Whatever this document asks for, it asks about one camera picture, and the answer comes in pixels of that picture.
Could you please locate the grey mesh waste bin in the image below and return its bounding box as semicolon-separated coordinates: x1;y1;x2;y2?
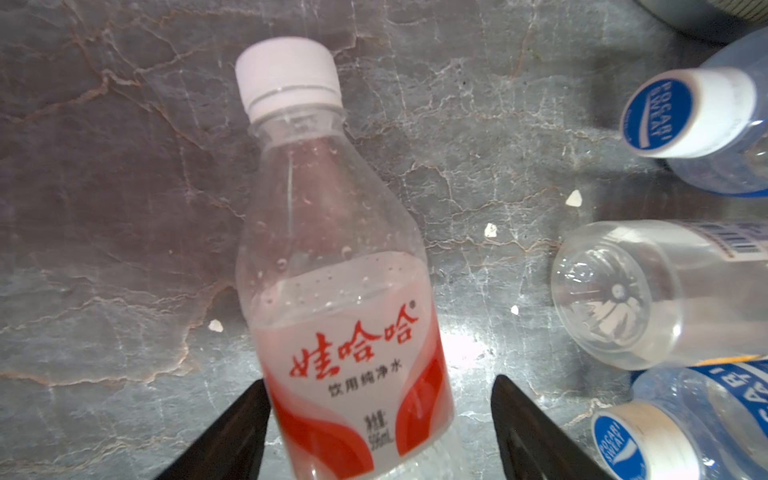
637;0;767;44

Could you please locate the white yellow label bottle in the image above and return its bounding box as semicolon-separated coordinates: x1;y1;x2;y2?
551;220;767;370

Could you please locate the blue label bottle near bin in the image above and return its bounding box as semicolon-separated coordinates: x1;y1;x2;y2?
620;28;767;198

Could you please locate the red white label water bottle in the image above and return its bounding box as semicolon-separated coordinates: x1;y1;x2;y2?
235;37;469;479

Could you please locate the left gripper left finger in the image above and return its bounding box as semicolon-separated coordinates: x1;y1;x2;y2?
157;379;271;480

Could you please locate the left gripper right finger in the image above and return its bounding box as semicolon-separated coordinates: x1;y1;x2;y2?
490;375;611;480

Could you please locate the blue label Pocari bottle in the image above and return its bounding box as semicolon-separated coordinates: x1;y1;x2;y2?
591;360;767;479

